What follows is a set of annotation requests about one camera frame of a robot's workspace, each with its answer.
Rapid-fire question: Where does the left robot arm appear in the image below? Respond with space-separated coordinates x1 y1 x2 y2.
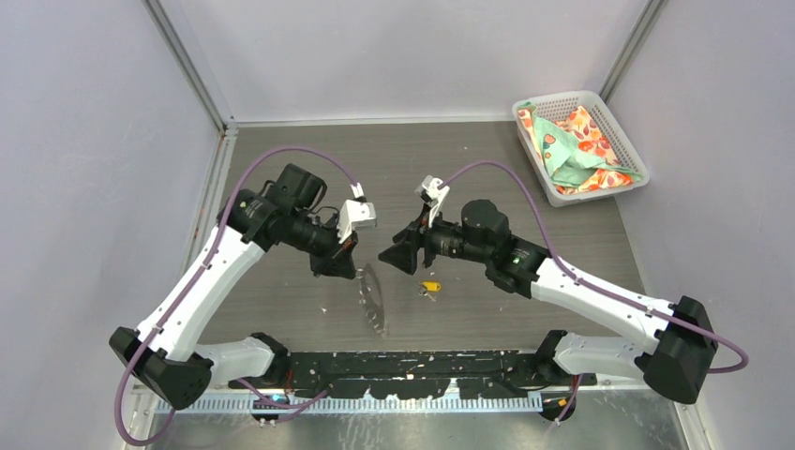
110 164 376 411

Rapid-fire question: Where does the floral patterned cloth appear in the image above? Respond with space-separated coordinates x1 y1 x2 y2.
517 101 643 195

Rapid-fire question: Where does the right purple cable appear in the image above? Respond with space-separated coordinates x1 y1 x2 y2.
437 159 750 375

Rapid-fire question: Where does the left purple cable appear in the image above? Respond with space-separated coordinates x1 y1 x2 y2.
114 145 365 447

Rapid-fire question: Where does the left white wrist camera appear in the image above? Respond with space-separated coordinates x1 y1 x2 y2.
337 200 377 244

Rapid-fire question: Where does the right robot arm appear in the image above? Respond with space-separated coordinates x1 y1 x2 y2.
379 200 718 404

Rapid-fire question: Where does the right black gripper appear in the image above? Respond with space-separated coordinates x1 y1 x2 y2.
379 202 491 275

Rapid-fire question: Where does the white plastic basket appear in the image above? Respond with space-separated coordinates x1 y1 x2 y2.
512 90 650 207

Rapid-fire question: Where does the purple cable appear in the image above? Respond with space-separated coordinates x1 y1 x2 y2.
114 145 365 447
437 159 750 375

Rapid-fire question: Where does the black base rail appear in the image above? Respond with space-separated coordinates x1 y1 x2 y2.
260 350 575 400

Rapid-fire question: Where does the yellow key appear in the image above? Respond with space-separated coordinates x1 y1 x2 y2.
418 281 442 302

